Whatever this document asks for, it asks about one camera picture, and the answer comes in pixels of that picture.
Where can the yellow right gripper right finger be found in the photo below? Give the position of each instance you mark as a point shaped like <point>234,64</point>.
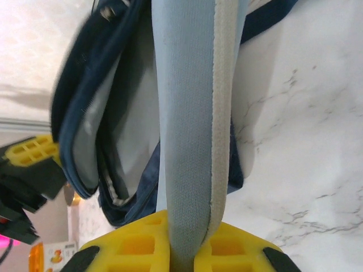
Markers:
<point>235,252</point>

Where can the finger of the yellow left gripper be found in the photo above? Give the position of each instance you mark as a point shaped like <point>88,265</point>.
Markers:
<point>31,150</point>

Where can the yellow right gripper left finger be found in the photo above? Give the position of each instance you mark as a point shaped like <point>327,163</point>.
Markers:
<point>133,249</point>

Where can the navy blue student backpack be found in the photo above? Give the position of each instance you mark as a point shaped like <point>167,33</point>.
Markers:
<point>82,85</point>

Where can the light blue fabric case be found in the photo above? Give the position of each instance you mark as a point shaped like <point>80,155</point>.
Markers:
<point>187,113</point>

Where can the orange plastic cup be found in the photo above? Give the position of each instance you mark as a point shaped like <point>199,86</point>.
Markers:
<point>37,258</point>

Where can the white duck print box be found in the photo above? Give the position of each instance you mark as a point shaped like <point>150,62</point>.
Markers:
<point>61,255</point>

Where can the aluminium frame post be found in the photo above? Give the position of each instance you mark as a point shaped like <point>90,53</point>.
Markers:
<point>22,124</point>

